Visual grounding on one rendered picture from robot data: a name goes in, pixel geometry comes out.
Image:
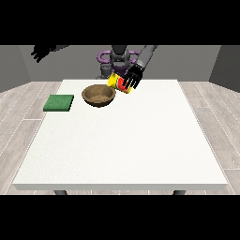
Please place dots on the yellow cup with melon print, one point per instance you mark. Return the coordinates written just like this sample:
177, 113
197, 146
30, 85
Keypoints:
116, 83

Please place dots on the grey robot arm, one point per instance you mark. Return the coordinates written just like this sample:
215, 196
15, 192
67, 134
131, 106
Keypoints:
61, 47
144, 57

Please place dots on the brown wooden bowl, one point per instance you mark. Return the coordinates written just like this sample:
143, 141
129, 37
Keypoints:
98, 95

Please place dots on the green square pad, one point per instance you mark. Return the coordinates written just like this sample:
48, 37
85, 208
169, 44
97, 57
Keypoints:
58, 102

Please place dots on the grey robot trunk purple rings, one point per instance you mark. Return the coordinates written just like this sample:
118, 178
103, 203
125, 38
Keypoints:
118, 61

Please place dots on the dark table leg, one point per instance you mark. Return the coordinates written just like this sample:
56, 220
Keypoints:
60, 192
179, 192

